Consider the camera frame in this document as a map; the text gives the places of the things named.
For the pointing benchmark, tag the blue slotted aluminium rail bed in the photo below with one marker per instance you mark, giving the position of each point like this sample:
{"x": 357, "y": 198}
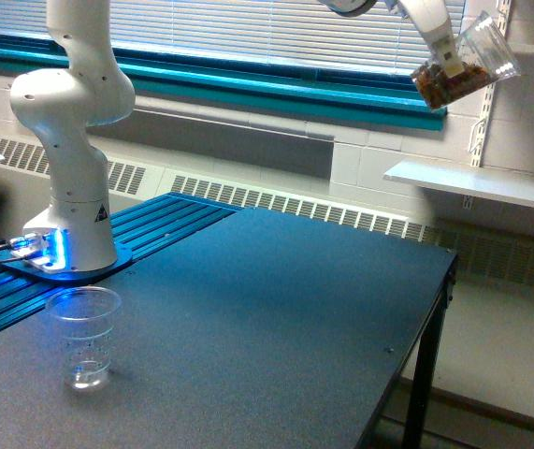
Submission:
{"x": 145, "y": 229}

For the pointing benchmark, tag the clear plastic cup on table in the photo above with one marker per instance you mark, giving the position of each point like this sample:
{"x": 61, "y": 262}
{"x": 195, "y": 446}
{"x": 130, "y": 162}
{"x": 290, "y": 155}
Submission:
{"x": 82, "y": 318}

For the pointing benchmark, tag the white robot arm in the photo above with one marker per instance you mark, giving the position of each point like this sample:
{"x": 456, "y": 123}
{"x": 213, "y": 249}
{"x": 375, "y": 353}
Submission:
{"x": 73, "y": 234}

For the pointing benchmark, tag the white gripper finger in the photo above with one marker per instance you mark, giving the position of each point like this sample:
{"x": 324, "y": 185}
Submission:
{"x": 445, "y": 53}

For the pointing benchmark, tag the black table leg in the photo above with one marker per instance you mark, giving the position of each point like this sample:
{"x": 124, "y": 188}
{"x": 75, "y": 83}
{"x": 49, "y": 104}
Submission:
{"x": 427, "y": 355}

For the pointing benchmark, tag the clear cup with nuts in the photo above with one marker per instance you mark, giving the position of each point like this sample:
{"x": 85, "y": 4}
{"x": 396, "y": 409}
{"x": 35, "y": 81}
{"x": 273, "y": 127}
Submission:
{"x": 485, "y": 56}

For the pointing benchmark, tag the white wall shelf lower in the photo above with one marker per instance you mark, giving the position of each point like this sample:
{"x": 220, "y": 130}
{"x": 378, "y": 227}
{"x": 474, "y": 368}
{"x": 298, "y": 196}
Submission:
{"x": 485, "y": 183}

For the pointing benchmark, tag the white window blinds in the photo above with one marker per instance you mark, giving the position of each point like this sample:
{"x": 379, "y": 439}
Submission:
{"x": 263, "y": 36}

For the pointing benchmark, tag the white shelf bracket rail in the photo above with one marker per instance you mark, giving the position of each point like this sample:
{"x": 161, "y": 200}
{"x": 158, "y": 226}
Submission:
{"x": 478, "y": 131}

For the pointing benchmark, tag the white radiator vent cover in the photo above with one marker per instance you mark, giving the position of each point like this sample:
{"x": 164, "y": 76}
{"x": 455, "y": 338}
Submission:
{"x": 499, "y": 257}

